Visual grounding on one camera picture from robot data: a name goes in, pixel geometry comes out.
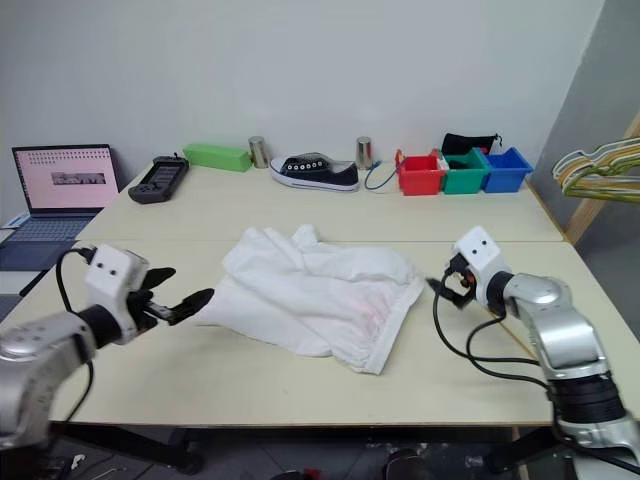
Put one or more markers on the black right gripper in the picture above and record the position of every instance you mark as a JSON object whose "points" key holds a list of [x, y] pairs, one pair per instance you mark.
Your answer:
{"points": [[456, 265]]}

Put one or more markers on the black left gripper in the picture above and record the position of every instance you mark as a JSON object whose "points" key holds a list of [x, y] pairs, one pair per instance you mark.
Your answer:
{"points": [[142, 310]]}

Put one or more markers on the white cloth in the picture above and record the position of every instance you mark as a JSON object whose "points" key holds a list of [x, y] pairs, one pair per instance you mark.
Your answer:
{"points": [[320, 295]]}

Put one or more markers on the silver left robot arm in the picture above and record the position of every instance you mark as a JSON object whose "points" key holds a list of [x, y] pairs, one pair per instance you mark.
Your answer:
{"points": [[35, 350]]}

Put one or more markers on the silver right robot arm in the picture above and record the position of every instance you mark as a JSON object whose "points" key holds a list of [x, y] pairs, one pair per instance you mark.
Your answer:
{"points": [[565, 330]]}

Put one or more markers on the black handheld controller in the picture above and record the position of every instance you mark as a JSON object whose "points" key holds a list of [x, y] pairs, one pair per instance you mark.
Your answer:
{"points": [[160, 180]]}

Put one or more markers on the green plastic bin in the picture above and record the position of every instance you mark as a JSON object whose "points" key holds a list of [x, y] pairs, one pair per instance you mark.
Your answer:
{"points": [[465, 182]]}

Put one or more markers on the red plastic bin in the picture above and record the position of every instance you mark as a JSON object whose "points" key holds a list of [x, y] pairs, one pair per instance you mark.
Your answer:
{"points": [[422, 182]]}

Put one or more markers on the blue plastic bin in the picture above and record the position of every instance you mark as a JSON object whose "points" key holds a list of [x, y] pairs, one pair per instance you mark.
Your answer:
{"points": [[507, 180]]}

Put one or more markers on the green rectangular box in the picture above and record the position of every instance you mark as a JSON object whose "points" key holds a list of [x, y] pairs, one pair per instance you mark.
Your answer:
{"points": [[217, 157]]}

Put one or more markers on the open laptop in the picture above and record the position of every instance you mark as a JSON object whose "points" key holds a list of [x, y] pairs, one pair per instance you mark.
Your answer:
{"points": [[60, 190]]}

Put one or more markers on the wooden clothes rack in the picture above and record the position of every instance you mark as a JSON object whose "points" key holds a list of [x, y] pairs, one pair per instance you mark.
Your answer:
{"points": [[585, 215]]}

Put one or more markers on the silver metal can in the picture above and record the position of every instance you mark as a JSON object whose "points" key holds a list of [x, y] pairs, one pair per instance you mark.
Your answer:
{"points": [[365, 152], [259, 152]]}

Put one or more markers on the black table leg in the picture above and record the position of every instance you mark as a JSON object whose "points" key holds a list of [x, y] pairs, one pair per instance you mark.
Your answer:
{"points": [[125, 447], [525, 445]]}

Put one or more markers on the black and white sneaker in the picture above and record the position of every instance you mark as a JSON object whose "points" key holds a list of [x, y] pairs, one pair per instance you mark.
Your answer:
{"points": [[320, 175]]}

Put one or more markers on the dark rounded shape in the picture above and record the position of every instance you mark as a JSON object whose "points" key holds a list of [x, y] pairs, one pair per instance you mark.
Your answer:
{"points": [[402, 465]]}

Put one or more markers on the bunch of clothes hangers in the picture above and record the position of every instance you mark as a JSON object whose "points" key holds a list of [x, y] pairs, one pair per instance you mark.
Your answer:
{"points": [[600, 196]]}

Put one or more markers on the small red object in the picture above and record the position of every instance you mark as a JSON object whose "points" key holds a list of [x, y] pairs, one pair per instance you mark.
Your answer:
{"points": [[311, 473]]}

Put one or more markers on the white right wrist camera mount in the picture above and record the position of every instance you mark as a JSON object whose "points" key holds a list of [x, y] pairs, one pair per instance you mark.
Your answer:
{"points": [[482, 260]]}

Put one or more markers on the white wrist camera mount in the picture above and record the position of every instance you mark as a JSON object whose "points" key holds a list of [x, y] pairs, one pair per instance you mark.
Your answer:
{"points": [[482, 260], [112, 280]]}

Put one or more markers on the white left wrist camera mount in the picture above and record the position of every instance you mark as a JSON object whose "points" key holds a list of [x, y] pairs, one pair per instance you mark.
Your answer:
{"points": [[112, 280]]}

